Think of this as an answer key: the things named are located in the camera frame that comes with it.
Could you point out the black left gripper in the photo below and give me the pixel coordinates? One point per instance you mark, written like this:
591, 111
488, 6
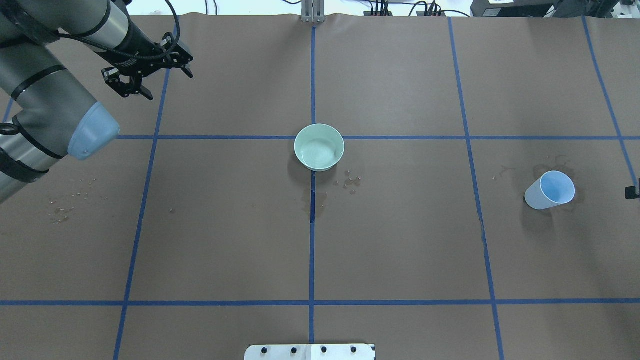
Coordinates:
134, 54

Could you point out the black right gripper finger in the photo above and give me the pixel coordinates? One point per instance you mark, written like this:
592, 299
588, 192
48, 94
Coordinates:
632, 192

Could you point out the light blue plastic cup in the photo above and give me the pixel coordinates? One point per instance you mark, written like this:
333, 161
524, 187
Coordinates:
552, 189

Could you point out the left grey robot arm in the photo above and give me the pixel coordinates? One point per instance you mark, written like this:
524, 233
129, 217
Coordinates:
58, 116

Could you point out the grey aluminium mounting post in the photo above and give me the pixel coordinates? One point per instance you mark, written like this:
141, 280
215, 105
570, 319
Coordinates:
313, 11

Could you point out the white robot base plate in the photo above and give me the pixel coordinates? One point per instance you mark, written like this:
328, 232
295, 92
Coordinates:
328, 351

